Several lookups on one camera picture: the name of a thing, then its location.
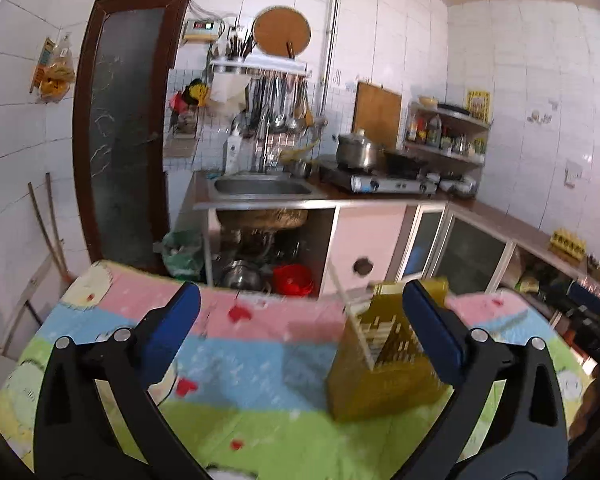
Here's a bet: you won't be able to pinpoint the yellow egg tray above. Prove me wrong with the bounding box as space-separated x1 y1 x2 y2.
550 228 586 262

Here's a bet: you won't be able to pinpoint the rectangular wooden cutting board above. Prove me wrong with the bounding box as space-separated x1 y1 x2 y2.
352 81 402 148

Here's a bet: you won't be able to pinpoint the gas stove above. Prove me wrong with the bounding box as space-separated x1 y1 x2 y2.
314 158 438 196

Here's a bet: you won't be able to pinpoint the vertical wall pipe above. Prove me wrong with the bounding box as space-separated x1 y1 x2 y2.
318 0 341 115

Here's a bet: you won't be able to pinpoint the hanging snack bag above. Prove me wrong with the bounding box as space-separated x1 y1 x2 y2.
29 34 76 103

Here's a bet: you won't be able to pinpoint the wall meter box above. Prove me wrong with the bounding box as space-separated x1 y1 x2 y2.
182 18 223 44

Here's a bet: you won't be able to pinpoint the kitchen counter cabinets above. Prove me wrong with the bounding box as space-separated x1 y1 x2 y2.
186 172 600 308

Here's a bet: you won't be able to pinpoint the red plastic basin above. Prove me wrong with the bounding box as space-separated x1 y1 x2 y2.
272 263 315 297

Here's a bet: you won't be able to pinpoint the wall utensil rack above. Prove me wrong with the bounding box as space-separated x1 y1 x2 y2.
209 25 306 138

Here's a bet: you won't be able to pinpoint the steel cooking pot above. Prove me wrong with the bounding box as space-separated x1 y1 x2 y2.
336 129 379 171

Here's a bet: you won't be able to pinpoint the white soap bottle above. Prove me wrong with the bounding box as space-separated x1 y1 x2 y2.
224 127 242 176

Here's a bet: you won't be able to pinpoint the green trash bag bin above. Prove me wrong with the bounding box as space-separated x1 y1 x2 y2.
161 230 204 282

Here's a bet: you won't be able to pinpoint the colourful cartoon quilt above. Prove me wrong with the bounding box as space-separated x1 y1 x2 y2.
0 259 598 480

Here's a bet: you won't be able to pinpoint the corner shelf with bottles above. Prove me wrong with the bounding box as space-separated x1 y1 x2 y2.
402 101 492 167

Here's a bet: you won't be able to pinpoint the yellow wall poster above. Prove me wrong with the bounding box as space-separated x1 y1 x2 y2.
466 89 491 122

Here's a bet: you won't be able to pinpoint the wall socket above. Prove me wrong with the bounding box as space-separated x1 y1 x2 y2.
564 159 583 188

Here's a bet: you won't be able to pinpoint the wooden chopstick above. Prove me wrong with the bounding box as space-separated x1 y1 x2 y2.
326 259 374 370

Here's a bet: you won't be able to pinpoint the steel sink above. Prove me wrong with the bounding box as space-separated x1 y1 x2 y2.
193 174 327 210

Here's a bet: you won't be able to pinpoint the black wok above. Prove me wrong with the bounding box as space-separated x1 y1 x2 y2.
384 150 428 180

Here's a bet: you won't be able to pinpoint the round wooden board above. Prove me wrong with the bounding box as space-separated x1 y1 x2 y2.
251 6 311 60

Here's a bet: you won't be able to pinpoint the yellow perforated utensil holder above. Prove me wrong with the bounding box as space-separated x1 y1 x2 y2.
326 282 449 422

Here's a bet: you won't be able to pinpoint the dark wooden glass door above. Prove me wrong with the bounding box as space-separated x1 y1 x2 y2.
72 0 189 274

